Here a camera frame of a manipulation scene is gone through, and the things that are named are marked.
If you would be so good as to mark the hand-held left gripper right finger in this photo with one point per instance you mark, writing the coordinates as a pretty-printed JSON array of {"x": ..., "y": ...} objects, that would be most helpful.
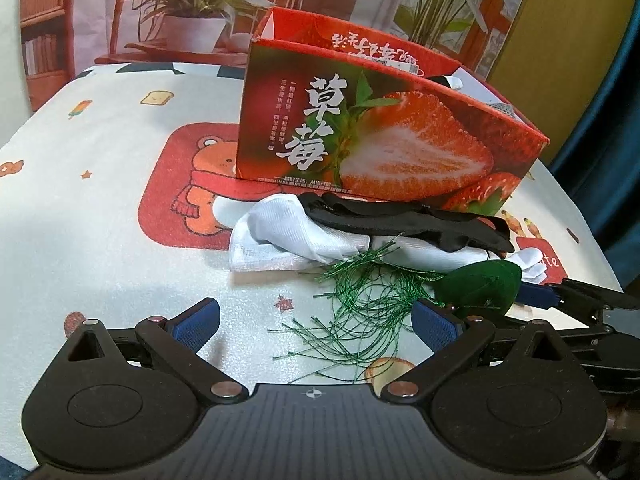
[{"x": 435, "y": 325}]

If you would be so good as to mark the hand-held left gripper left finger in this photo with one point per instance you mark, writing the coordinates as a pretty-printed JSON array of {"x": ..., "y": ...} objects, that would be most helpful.
[{"x": 197, "y": 317}]

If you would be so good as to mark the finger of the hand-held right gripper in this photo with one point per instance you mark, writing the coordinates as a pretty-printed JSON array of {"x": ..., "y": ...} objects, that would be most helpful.
[
  {"x": 537, "y": 295},
  {"x": 575, "y": 327}
]

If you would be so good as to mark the green tasselled leaf ornament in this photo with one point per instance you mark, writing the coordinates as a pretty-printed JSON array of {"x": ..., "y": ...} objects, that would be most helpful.
[{"x": 480, "y": 285}]

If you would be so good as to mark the red strawberry print cardboard box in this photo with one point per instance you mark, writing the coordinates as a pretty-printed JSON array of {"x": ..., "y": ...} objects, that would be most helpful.
[{"x": 380, "y": 130}]

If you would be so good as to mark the cartoon bear printed tablecloth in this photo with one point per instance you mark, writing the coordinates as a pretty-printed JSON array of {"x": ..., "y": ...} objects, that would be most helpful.
[{"x": 125, "y": 240}]

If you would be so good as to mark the black cloth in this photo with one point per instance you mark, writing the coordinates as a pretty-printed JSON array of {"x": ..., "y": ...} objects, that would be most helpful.
[{"x": 400, "y": 222}]

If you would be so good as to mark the white cloth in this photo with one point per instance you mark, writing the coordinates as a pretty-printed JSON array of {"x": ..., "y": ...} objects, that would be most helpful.
[{"x": 280, "y": 237}]

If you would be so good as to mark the dark blue curtain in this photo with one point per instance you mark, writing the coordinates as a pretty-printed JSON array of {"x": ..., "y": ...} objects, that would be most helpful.
[{"x": 600, "y": 135}]

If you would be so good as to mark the yellow wooden panel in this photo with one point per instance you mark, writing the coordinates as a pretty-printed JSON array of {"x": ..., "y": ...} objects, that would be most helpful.
[{"x": 550, "y": 20}]

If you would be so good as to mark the plant and chair wall poster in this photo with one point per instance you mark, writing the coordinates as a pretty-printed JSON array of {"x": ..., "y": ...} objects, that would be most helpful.
[{"x": 190, "y": 5}]

